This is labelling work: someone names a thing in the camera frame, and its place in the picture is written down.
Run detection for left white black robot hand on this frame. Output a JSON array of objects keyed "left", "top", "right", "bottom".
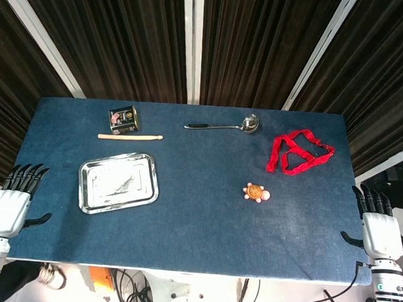
[{"left": 0, "top": 161, "right": 56, "bottom": 242}]

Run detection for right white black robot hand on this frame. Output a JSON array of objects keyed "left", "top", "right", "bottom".
[{"left": 339, "top": 182, "right": 403, "bottom": 263}]

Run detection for small orange pink turtle toy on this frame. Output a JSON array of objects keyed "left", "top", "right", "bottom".
[{"left": 242, "top": 182, "right": 272, "bottom": 204}]

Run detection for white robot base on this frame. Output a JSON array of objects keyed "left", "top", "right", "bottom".
[{"left": 143, "top": 271, "right": 215, "bottom": 302}]

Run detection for rectangular steel tray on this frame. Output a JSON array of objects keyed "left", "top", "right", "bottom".
[{"left": 76, "top": 149, "right": 162, "bottom": 219}]

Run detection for orange plastic part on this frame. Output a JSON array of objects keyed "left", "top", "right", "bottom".
[{"left": 87, "top": 266, "right": 118, "bottom": 296}]

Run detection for dark pleated curtain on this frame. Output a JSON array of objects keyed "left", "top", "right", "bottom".
[
  {"left": 6, "top": 0, "right": 193, "bottom": 106},
  {"left": 0, "top": 0, "right": 78, "bottom": 189},
  {"left": 285, "top": 0, "right": 403, "bottom": 180},
  {"left": 197, "top": 0, "right": 345, "bottom": 114}
]

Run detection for red fabric ribbon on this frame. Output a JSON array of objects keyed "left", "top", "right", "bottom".
[{"left": 266, "top": 126, "right": 337, "bottom": 178}]

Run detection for wooden stick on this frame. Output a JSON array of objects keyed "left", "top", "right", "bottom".
[{"left": 97, "top": 131, "right": 164, "bottom": 144}]

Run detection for black tin can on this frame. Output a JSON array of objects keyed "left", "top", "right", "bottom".
[{"left": 107, "top": 105, "right": 139, "bottom": 136}]

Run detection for black cable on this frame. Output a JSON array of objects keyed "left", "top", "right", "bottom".
[{"left": 267, "top": 256, "right": 375, "bottom": 302}]

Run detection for white frame post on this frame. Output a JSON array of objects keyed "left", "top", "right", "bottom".
[
  {"left": 0, "top": 0, "right": 92, "bottom": 99},
  {"left": 353, "top": 136, "right": 403, "bottom": 187},
  {"left": 281, "top": 0, "right": 361, "bottom": 115},
  {"left": 176, "top": 0, "right": 206, "bottom": 106}
]

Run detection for beige coiled cord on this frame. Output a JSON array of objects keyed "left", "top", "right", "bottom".
[{"left": 38, "top": 263, "right": 68, "bottom": 290}]

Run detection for tangled black cables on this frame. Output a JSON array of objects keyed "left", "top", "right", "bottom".
[{"left": 106, "top": 268, "right": 156, "bottom": 302}]

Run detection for steel ladle with black handle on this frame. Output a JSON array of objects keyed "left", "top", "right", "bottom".
[{"left": 184, "top": 109, "right": 260, "bottom": 135}]

